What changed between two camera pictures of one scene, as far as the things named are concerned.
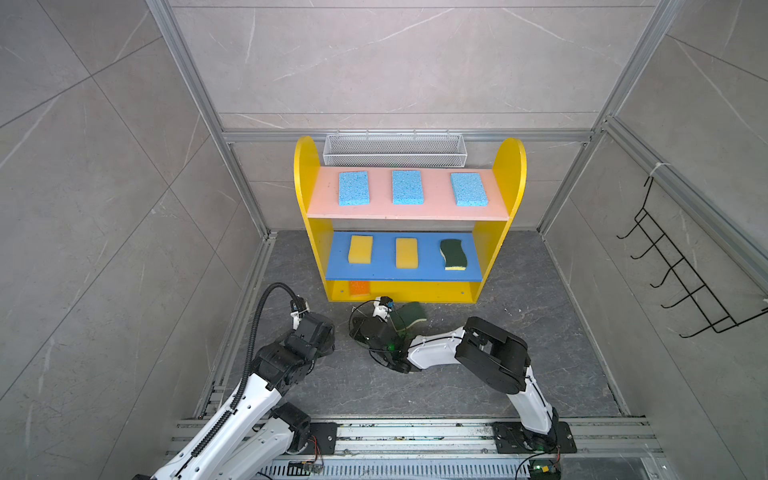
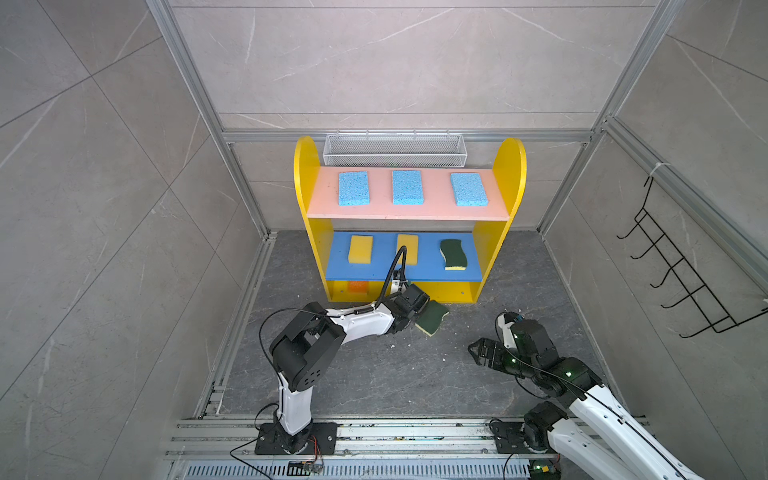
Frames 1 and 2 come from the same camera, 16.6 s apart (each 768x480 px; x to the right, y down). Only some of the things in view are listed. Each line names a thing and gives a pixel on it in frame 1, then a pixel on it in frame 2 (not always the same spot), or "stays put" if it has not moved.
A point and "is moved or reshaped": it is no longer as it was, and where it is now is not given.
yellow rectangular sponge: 406,253 stays put
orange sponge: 359,287 stays put
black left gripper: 329,345 → 390,300
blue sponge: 407,187 stays put
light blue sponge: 353,188 stays put
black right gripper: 357,333 → 497,349
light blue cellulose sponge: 469,190 stays put
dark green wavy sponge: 406,314 is moved or reshaped
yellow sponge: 360,249 stays put
